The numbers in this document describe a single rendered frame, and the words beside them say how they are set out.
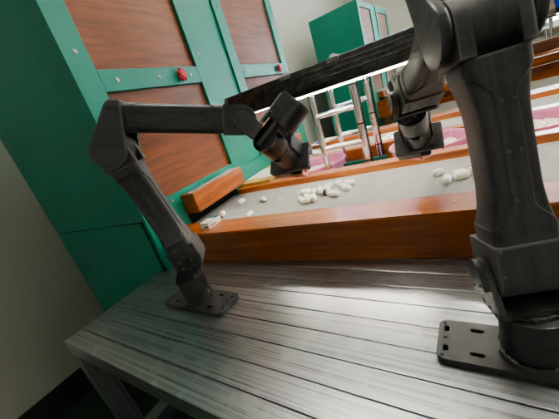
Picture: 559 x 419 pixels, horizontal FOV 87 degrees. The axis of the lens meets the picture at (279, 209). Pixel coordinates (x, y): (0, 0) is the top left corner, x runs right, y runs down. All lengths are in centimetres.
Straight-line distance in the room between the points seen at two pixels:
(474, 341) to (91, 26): 111
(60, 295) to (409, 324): 168
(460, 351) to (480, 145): 26
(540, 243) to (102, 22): 110
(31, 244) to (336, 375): 160
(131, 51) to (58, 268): 117
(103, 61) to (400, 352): 100
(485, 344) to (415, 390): 11
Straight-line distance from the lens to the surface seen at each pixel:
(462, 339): 49
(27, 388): 196
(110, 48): 109
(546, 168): 87
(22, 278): 184
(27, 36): 109
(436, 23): 37
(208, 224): 89
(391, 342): 50
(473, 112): 38
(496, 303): 41
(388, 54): 86
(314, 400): 46
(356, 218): 66
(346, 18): 371
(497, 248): 39
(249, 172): 138
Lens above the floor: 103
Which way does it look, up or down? 18 degrees down
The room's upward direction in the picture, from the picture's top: 18 degrees counter-clockwise
